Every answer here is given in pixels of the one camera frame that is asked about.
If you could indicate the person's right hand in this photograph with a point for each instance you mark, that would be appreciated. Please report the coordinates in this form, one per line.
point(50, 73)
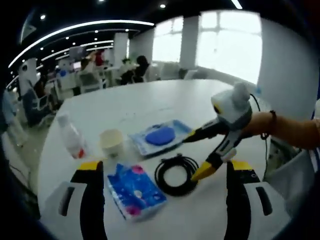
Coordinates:
point(258, 125)

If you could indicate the curved ceiling light strip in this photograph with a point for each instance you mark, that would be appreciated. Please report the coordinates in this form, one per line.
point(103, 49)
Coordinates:
point(75, 31)

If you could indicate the printed paper cup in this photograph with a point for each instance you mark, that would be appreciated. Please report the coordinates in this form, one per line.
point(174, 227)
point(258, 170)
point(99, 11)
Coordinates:
point(111, 143)

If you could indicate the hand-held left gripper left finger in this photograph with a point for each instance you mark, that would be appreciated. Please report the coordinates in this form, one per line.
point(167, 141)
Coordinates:
point(92, 200)

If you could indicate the hanging monitor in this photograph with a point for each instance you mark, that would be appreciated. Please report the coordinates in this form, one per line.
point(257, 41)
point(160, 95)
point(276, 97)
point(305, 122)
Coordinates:
point(78, 52)

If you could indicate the potted plant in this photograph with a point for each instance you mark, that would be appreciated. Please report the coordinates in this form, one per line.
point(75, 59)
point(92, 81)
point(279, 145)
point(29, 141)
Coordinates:
point(128, 58)

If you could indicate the white table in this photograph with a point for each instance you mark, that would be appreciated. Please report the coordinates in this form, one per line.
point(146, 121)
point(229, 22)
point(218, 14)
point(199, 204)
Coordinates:
point(150, 100)

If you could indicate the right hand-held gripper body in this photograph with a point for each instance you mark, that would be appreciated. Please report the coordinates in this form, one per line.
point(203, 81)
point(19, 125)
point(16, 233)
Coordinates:
point(232, 107)

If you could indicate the clear plastic bottle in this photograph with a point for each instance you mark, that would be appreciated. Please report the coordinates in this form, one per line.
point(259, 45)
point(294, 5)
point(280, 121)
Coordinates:
point(73, 140)

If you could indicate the blue tissue packet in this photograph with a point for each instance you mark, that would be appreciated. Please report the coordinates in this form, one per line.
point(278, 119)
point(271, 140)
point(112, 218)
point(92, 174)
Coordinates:
point(135, 190)

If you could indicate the black wrist band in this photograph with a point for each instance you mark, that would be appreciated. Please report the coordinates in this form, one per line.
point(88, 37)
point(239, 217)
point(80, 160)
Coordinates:
point(273, 118)

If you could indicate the blue office chair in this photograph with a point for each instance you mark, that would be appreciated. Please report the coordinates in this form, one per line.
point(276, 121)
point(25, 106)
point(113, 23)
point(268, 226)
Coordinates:
point(37, 102)

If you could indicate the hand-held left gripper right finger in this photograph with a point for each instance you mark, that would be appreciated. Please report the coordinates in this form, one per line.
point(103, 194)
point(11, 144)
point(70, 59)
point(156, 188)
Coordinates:
point(237, 200)

